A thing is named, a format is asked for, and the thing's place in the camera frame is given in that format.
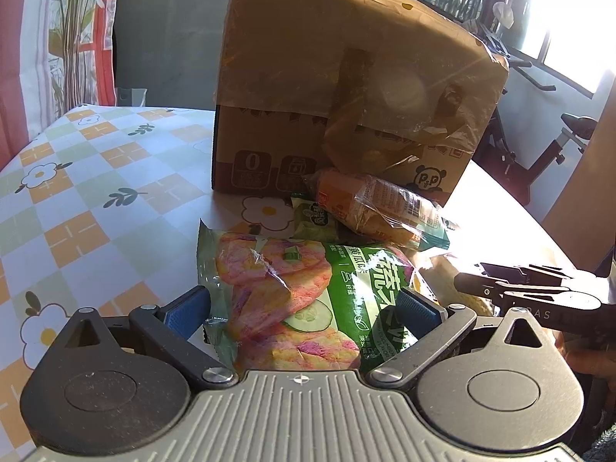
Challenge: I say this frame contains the grey fleece garment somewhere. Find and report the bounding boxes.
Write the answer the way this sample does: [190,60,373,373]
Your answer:
[580,418,616,462]

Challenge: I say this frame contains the brown cardboard box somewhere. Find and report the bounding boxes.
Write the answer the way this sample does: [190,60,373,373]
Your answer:
[211,0,510,203]

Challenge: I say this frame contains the teal and white snack packet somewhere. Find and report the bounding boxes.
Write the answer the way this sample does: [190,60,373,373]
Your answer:
[411,216,459,254]

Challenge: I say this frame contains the pale yellow snack packet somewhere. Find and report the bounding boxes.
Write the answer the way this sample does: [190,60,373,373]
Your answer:
[416,253,496,317]

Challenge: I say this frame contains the person's right hand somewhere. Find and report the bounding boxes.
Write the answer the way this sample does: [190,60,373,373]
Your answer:
[553,338,607,379]

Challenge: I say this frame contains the brown board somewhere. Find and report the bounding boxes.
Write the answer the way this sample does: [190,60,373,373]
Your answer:
[541,101,616,257]

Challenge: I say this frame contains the green rice cracker bag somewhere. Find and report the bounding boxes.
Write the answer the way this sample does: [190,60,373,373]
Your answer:
[196,219,434,377]

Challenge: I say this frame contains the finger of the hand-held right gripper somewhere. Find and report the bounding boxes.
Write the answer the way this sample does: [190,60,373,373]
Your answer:
[479,262,574,282]
[454,272,572,300]

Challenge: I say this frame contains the floral printed curtain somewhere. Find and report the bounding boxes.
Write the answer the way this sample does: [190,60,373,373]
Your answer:
[0,0,121,164]

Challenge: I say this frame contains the small green snack packet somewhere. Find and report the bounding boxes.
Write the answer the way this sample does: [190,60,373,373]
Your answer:
[289,194,340,244]

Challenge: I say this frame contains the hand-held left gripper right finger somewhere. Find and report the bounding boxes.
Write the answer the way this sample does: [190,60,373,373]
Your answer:
[367,286,555,390]

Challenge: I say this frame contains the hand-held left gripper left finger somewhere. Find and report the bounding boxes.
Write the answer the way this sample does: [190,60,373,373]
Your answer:
[62,285,240,388]

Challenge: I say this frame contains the black exercise bike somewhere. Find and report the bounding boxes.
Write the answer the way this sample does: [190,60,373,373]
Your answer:
[474,19,600,209]

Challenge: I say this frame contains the translucent plastic container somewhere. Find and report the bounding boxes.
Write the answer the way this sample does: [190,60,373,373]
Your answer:
[118,87,148,107]

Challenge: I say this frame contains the clear wrapped bread packet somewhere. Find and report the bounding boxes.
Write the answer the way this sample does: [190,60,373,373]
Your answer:
[303,168,444,247]

